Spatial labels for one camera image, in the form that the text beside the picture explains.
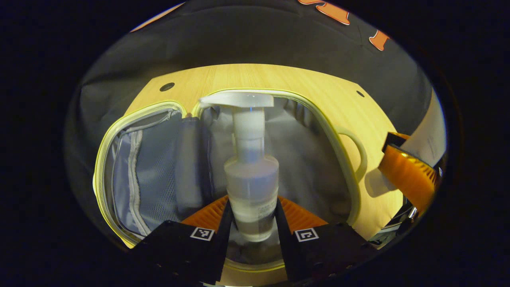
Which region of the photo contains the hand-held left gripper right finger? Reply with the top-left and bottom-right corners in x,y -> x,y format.
275,195 -> 379,283

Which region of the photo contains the white pump bottle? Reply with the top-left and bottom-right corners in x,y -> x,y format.
198,92 -> 279,243

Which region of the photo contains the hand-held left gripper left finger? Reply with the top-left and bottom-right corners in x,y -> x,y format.
127,195 -> 233,285

